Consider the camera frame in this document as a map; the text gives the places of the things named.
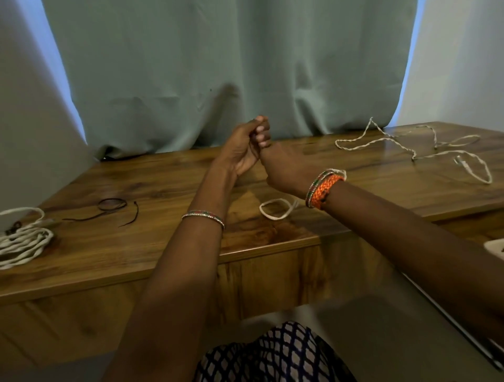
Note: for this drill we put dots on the person's left hand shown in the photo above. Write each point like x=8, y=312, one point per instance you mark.
x=242, y=151

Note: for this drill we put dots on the person's right hand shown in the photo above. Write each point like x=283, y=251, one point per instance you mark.
x=291, y=169

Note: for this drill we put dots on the short black twist tie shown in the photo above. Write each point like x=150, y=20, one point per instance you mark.
x=136, y=214

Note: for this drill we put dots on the long black twist tie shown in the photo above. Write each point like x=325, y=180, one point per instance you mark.
x=84, y=217

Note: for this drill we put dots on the beige plastic basket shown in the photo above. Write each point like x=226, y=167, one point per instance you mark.
x=496, y=248

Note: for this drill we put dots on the black twist ties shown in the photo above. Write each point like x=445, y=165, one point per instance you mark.
x=13, y=227

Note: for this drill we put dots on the person's left forearm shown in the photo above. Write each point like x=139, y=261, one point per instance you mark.
x=173, y=299

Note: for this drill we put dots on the person's right forearm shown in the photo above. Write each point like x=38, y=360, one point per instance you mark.
x=425, y=248

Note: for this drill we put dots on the wooden drawer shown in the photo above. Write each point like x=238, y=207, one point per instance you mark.
x=472, y=232

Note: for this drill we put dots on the silver beaded bangle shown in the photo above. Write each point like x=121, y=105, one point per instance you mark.
x=204, y=214

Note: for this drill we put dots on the teal fabric curtain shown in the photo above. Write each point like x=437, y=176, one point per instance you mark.
x=236, y=47

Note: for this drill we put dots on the wooden desk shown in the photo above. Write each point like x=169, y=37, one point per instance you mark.
x=157, y=244

